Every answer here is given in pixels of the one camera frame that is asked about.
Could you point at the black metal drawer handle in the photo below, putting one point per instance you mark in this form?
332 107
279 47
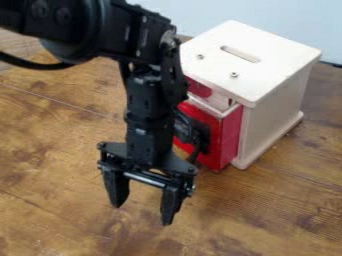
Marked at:
193 133

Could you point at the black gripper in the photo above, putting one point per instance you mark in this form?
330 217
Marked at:
145 159

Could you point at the red drawer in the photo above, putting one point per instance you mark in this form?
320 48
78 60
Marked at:
219 112

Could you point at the white wooden box cabinet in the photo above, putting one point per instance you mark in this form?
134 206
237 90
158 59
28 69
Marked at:
259 69

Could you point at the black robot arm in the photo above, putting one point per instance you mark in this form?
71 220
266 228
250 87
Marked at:
82 29

